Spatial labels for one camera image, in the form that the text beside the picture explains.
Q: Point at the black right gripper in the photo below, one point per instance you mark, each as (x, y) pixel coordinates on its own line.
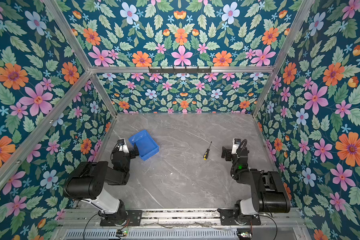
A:
(226, 153)

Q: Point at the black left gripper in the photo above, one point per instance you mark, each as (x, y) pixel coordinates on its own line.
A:
(132, 150)

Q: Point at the yellow black handled screwdriver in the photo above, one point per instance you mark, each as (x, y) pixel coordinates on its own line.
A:
(206, 154)

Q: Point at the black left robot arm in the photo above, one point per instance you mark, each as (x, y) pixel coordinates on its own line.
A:
(86, 184)

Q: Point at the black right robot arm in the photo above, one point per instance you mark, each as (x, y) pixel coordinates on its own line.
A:
(268, 194)

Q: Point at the blue plastic bin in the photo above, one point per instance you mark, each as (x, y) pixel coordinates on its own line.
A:
(146, 145)

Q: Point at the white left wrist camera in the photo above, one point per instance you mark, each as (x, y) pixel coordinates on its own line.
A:
(121, 146)

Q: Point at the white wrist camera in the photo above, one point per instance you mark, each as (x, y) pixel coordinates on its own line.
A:
(121, 146)
(236, 145)

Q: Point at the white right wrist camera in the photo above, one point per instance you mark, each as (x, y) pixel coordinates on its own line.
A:
(236, 145)

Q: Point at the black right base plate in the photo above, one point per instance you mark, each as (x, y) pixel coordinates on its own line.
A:
(230, 217)

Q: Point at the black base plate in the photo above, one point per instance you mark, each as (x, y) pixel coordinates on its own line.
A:
(230, 217)
(122, 219)

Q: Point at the aluminium front mounting rail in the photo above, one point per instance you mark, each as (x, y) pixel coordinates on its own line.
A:
(182, 218)

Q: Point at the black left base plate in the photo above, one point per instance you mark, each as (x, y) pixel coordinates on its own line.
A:
(122, 219)

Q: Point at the black wall hook rail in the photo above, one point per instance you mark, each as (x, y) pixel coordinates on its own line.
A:
(179, 70)

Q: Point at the white slotted cable duct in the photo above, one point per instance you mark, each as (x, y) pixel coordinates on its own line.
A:
(151, 234)

